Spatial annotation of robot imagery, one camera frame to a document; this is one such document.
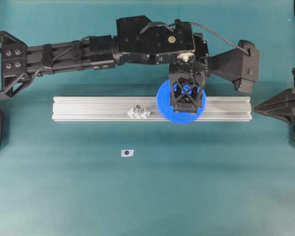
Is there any large blue plastic gear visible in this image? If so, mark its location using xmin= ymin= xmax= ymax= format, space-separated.
xmin=156 ymin=79 xmax=207 ymax=124

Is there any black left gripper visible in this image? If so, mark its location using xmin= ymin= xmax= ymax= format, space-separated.
xmin=169 ymin=33 xmax=208 ymax=114

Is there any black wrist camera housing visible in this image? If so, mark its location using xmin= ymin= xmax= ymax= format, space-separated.
xmin=209 ymin=40 xmax=260 ymax=94

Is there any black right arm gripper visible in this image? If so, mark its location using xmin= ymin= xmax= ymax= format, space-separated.
xmin=253 ymin=68 xmax=295 ymax=142

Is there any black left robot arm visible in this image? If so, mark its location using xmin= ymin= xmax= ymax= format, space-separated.
xmin=0 ymin=16 xmax=208 ymax=114

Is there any clear shaft mount left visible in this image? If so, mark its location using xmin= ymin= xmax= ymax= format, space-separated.
xmin=127 ymin=105 xmax=150 ymax=119

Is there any black camera cable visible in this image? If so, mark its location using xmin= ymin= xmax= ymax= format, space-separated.
xmin=140 ymin=21 xmax=251 ymax=56

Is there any silver aluminium extrusion rail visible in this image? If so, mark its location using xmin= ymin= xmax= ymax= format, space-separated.
xmin=52 ymin=96 xmax=252 ymax=121

